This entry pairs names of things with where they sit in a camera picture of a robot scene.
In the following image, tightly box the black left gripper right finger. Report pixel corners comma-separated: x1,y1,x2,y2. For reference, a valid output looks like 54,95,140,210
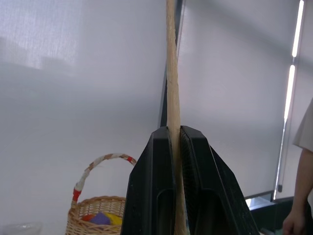
179,125,260,235

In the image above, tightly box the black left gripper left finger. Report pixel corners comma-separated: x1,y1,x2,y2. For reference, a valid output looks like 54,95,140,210
120,126,177,235

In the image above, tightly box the wooden chopstick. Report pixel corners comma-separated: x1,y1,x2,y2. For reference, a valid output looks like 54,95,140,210
165,0,188,235

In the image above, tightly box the yellow block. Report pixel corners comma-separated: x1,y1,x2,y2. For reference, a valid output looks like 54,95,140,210
104,212,123,225

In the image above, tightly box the purple block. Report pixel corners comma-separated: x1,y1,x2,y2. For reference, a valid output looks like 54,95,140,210
89,212,112,225

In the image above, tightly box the bystander in beige shirt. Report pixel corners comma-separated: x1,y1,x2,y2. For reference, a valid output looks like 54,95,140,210
282,97,313,235

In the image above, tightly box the white roller blind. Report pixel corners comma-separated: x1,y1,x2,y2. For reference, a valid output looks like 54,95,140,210
176,0,301,198
0,0,169,235

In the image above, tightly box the clear glass bowl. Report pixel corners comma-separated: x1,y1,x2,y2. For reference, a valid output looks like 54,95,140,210
0,221,43,235

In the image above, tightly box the woven wicker basket with handle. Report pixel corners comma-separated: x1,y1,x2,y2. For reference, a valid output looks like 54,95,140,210
65,152,137,235

